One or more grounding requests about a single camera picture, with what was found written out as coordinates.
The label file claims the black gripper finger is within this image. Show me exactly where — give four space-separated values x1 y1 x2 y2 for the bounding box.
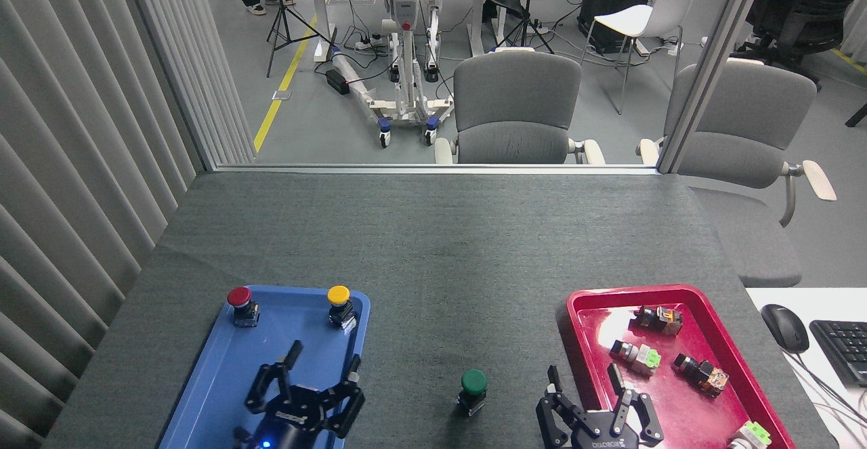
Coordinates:
322 354 367 438
536 365 591 449
245 340 304 415
607 362 665 446

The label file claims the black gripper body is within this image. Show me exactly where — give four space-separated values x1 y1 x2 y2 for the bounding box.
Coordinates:
234 387 341 449
568 408 643 449

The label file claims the green push button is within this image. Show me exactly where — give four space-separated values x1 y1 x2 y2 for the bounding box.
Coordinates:
457 368 489 416

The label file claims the red push button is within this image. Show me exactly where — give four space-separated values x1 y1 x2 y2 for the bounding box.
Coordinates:
226 286 261 328

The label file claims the yellow push button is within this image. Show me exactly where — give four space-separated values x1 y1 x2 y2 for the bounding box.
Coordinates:
326 285 358 332

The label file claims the blue plastic tray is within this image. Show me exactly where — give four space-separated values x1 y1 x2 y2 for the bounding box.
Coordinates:
158 285 372 449

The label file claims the red plastic tray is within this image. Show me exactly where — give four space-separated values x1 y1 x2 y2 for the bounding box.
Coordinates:
565 284 797 449

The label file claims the black computer mouse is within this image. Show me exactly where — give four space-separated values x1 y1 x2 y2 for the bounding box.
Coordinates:
760 303 811 355

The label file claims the black keyboard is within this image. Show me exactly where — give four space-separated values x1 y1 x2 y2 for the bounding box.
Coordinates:
809 319 867 388

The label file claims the grey office chair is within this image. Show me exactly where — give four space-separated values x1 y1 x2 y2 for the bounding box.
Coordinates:
433 49 606 165
636 58 838 288

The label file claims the white stand on wheels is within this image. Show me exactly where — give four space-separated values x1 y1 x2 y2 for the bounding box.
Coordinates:
331 0 457 149

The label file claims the white plastic chair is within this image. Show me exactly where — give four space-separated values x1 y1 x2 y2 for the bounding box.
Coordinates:
580 0 709 116

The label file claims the black office chair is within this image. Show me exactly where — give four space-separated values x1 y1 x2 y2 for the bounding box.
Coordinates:
734 0 867 92

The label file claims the white and green switch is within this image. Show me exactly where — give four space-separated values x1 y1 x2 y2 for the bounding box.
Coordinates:
727 420 773 449
609 339 662 377

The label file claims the black and orange switch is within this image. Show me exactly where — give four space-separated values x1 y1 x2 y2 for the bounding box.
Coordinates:
671 354 731 398
633 305 683 337

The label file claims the silver frame post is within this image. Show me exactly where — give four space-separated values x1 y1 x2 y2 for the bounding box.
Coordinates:
656 0 772 175

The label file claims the black camera tripod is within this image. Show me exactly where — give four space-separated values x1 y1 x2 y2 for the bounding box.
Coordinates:
493 0 557 56
266 0 334 79

